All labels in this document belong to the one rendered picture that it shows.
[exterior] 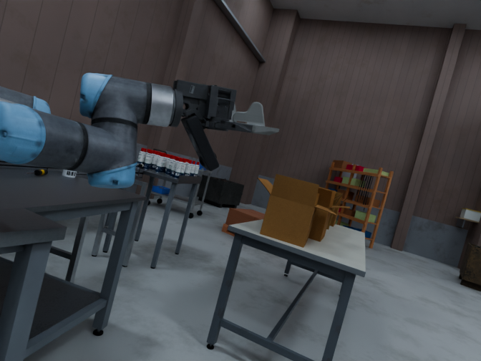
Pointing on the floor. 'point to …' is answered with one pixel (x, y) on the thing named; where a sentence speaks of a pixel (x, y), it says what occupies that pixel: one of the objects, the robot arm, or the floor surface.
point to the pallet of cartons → (236, 216)
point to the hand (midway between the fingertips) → (261, 131)
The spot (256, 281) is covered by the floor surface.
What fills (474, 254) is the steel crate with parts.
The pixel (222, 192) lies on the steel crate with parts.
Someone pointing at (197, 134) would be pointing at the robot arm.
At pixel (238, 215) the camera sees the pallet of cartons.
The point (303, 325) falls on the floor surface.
